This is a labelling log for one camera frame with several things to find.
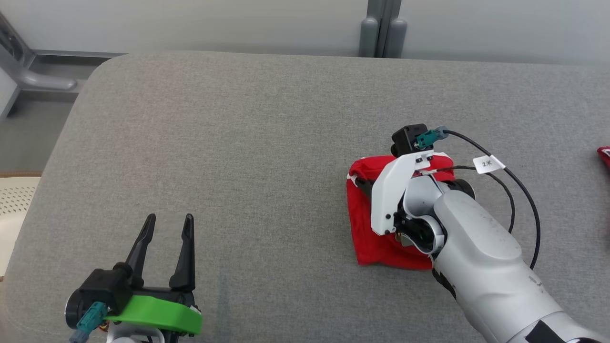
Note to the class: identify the red white basketball jersey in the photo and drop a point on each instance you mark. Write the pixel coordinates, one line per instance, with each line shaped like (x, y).
(605, 156)

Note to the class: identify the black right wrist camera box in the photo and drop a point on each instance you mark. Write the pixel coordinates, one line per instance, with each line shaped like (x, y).
(407, 138)

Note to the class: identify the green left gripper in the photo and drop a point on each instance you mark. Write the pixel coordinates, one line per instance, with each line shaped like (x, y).
(157, 312)

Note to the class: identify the grey metal post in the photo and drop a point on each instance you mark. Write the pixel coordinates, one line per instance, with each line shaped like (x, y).
(381, 28)

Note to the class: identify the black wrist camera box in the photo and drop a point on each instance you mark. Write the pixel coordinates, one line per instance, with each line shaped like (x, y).
(105, 288)
(407, 138)

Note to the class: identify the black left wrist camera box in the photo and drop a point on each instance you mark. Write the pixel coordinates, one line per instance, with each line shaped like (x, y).
(105, 288)

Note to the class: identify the white perforated plastic basket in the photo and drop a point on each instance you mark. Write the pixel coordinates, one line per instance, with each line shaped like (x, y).
(14, 214)

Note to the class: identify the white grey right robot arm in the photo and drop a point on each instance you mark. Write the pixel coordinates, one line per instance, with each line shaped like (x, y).
(481, 257)

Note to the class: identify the grey metal frame foot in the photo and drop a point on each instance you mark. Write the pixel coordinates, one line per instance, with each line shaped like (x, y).
(28, 76)

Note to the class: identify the red shorts with white trim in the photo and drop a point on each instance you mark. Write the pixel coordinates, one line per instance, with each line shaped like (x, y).
(376, 247)

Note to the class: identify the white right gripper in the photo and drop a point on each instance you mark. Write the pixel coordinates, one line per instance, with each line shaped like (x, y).
(391, 190)

